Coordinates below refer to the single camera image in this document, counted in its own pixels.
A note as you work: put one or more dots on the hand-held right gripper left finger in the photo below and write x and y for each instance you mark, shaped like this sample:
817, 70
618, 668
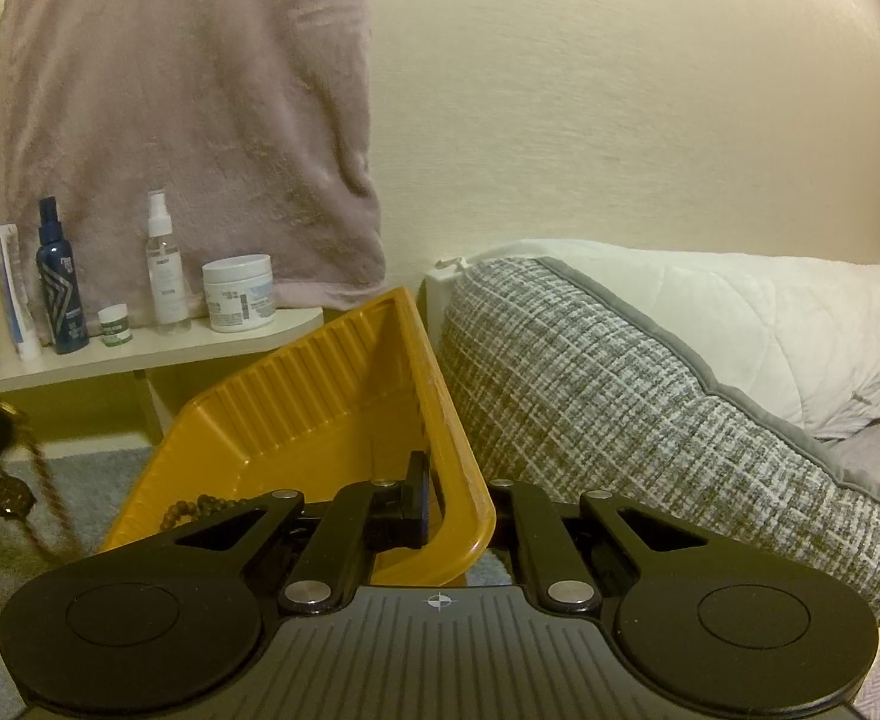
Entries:
425, 499

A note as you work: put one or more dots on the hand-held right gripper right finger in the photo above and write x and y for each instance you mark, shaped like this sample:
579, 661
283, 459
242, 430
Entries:
518, 521

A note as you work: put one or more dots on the black watch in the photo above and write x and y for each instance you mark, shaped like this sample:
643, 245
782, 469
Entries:
5, 496

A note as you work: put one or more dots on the yellow plastic tray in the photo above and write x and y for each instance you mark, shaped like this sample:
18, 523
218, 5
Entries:
320, 420

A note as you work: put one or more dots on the grey fuzzy rug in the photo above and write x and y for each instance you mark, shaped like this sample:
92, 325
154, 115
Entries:
95, 487

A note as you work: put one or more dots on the white and blue tube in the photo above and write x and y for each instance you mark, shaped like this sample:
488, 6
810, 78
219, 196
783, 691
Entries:
14, 292

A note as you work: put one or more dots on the small green label jar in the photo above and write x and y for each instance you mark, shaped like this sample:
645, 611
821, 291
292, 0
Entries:
114, 326

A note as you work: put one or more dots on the grey woven cushion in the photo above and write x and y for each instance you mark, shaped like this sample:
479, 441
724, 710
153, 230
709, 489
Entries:
635, 405

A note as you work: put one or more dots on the dark blue spray bottle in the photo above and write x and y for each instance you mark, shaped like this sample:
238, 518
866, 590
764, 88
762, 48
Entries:
61, 277

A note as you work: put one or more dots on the cream shelf unit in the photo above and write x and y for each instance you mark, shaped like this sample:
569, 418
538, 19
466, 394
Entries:
147, 360

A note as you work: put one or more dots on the white board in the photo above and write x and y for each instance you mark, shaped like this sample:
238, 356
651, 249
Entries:
440, 300

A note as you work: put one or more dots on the clear spray bottle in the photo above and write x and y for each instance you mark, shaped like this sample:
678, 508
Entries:
166, 270

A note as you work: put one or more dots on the white cream jar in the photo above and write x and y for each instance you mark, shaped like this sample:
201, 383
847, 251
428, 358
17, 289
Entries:
239, 296

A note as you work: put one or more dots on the white quilt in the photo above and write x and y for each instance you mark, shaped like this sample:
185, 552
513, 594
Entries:
769, 315

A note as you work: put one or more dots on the pink fuzzy towel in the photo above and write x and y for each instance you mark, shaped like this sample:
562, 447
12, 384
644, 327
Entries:
185, 105

